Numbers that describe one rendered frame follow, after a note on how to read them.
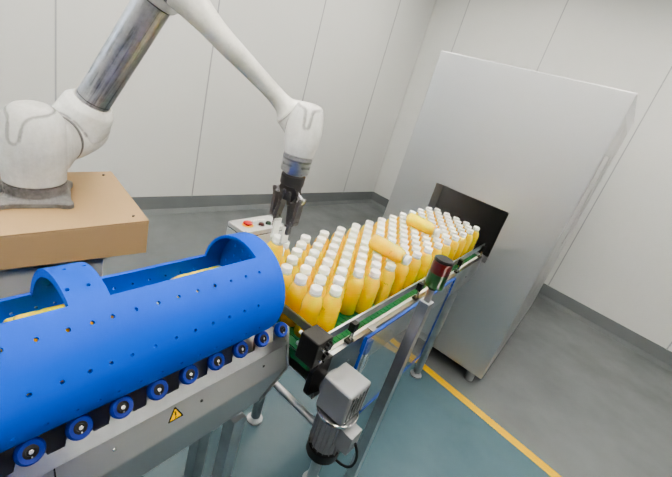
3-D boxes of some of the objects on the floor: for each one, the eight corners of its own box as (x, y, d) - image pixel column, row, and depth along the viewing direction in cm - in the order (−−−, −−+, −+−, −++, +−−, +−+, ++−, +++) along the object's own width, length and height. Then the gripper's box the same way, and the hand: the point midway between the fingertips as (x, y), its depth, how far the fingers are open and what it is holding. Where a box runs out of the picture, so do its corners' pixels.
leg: (176, 501, 149) (198, 384, 126) (189, 491, 154) (213, 376, 131) (184, 513, 146) (208, 396, 123) (197, 503, 151) (222, 387, 128)
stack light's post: (330, 508, 163) (418, 299, 123) (335, 501, 166) (423, 295, 126) (337, 515, 161) (429, 305, 121) (342, 509, 164) (434, 302, 124)
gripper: (267, 163, 117) (253, 230, 126) (305, 183, 109) (287, 254, 117) (284, 163, 123) (270, 227, 132) (321, 182, 115) (303, 249, 123)
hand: (280, 231), depth 123 cm, fingers closed on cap, 4 cm apart
